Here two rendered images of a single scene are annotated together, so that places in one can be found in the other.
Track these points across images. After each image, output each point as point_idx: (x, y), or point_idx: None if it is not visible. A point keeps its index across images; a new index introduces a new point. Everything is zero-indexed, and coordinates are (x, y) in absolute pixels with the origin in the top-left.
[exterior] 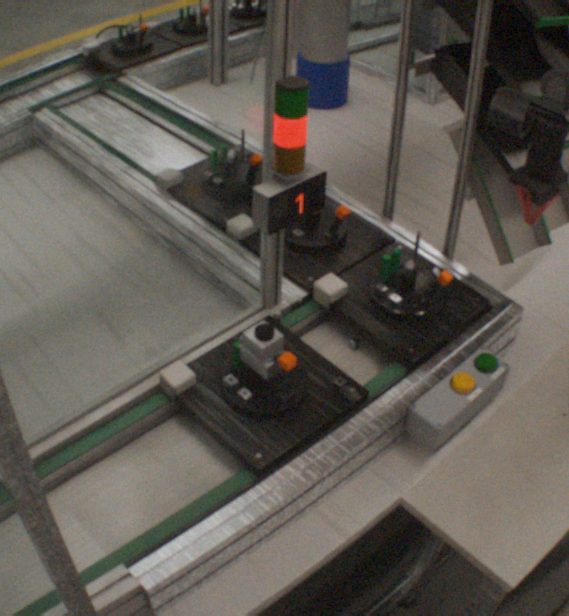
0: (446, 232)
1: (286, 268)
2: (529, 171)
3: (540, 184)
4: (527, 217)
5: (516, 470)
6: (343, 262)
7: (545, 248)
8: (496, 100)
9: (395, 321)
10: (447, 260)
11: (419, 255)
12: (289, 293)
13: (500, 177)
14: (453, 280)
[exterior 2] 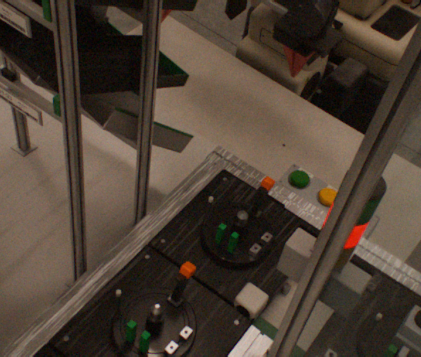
0: (142, 193)
1: (225, 348)
2: (322, 34)
3: (328, 32)
4: (298, 71)
5: None
6: (200, 292)
7: (59, 129)
8: (320, 8)
9: (275, 245)
10: (166, 202)
11: (171, 223)
12: (257, 343)
13: (109, 110)
14: (203, 196)
